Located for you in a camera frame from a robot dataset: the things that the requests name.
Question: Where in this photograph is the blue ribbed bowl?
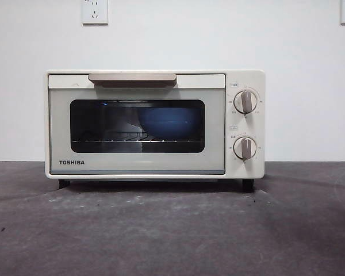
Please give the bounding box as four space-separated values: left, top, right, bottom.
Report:
136 106 198 139

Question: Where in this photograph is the oven door with beige handle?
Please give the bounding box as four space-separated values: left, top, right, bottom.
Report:
48 73 227 175

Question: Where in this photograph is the beige timer knob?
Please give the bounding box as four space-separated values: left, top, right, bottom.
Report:
232 136 257 160

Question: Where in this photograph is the beige temperature knob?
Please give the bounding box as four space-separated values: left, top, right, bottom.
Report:
232 90 259 115

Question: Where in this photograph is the cream Toshiba toaster oven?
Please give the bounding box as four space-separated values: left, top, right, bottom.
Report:
44 70 266 193

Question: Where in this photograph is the metal wire oven rack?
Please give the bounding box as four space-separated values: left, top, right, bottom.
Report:
71 139 191 144

